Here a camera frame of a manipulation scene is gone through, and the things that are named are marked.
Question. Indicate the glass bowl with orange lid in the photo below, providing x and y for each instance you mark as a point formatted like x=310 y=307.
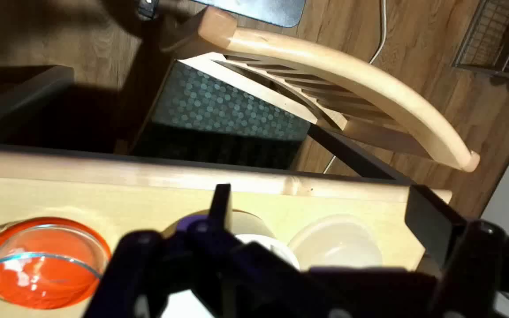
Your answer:
x=51 y=261

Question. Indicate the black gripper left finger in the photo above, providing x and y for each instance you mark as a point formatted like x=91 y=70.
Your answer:
x=127 y=286

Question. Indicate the wooden chair with patterned cushion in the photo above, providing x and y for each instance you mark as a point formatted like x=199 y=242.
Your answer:
x=249 y=97

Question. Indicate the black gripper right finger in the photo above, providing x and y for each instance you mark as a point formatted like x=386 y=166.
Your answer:
x=471 y=277

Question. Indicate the white ceramic bowl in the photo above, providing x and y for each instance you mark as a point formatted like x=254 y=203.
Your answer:
x=249 y=228

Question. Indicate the wire rack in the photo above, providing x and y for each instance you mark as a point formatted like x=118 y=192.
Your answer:
x=485 y=46

